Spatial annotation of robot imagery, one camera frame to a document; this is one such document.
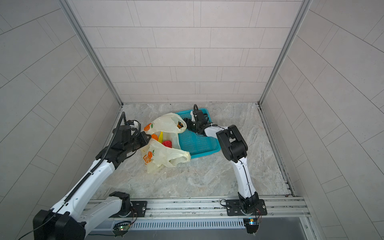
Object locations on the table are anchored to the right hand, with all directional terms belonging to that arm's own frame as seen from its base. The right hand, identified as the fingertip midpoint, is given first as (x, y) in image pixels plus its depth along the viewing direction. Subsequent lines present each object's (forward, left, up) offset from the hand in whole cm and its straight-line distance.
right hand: (183, 124), depth 100 cm
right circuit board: (-57, -32, -6) cm, 65 cm away
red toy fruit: (-15, +9, +2) cm, 18 cm away
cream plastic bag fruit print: (-28, +12, +11) cm, 32 cm away
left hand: (-16, +13, +14) cm, 25 cm away
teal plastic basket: (-14, -8, -4) cm, 17 cm away
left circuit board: (-55, +27, -1) cm, 61 cm away
